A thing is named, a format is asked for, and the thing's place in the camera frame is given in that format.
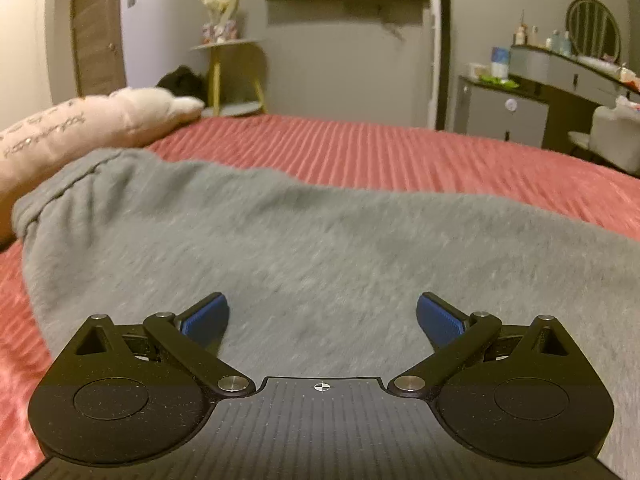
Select tall white standing panel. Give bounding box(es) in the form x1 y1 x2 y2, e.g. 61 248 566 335
422 0 452 132

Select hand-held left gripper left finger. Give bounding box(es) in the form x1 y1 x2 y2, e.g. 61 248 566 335
74 292 257 401

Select grey bedside cabinet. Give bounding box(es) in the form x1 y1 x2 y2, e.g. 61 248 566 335
454 75 551 148

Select side table with yellow legs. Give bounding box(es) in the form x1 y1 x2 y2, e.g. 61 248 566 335
190 40 268 117

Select brown wooden door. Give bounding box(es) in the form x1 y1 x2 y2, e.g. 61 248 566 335
70 0 127 97

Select grey pants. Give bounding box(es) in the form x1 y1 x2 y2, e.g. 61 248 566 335
11 149 640 480

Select wrapped flower bouquet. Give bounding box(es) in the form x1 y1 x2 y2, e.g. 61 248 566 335
200 0 242 45

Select grey vanity desk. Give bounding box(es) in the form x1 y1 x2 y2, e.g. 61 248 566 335
509 44 640 156

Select black bag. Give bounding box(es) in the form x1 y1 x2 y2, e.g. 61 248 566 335
155 66 207 98

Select blue and white can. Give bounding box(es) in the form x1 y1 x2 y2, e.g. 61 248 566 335
491 46 511 78

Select pale pink plush pillow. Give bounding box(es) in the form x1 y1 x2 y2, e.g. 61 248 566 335
0 86 205 251

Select red ribbed blanket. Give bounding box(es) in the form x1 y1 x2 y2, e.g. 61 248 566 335
0 114 640 480

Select round vanity mirror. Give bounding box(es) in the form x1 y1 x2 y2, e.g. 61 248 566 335
565 0 622 58

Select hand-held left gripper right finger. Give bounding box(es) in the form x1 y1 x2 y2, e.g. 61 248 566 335
387 292 568 401

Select white upholstered chair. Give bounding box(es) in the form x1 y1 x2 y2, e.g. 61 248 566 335
567 105 640 177

